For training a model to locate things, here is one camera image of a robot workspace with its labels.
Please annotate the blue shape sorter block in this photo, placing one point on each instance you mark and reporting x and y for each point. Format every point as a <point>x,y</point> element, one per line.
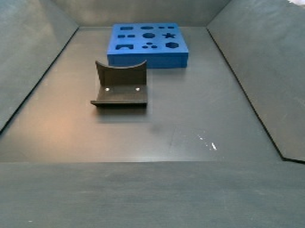
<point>151,42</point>

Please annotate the black curved holder bracket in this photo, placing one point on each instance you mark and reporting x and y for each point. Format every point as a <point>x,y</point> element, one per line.
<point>123,85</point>

